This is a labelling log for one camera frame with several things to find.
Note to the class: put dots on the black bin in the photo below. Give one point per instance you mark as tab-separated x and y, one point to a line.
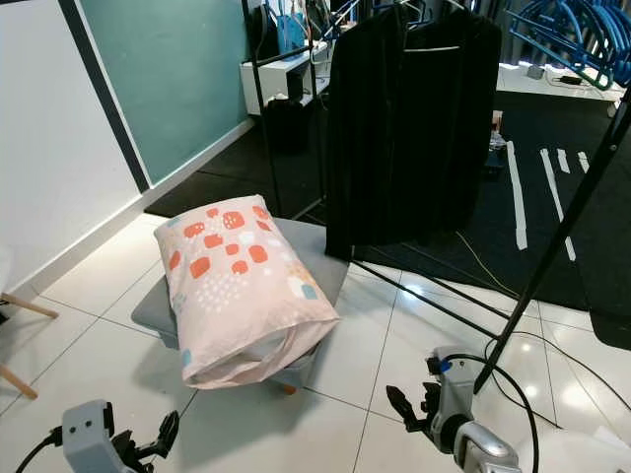
286	126

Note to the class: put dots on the short white tape strip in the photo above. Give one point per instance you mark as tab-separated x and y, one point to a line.
584	162
563	160

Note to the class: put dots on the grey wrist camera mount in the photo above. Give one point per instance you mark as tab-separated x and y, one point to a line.
454	394
89	434

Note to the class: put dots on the white chair with wooden legs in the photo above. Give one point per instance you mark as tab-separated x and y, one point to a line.
28	305

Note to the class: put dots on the black metal clothes rack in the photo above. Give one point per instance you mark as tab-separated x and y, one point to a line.
552	256

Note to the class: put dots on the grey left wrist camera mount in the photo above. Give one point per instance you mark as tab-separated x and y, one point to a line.
89	434

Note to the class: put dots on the white low cabinet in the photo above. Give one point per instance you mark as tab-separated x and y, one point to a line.
266	79

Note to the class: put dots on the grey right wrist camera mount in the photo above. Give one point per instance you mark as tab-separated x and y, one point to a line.
454	394

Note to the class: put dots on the pink pillow with orange patches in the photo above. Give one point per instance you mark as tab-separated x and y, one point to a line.
246	296

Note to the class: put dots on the long white tape strip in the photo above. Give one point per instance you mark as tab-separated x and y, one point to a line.
517	197
555	197

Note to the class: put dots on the blue hanging bag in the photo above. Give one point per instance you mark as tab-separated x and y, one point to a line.
291	32

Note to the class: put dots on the black hanging garment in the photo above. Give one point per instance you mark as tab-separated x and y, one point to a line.
414	138

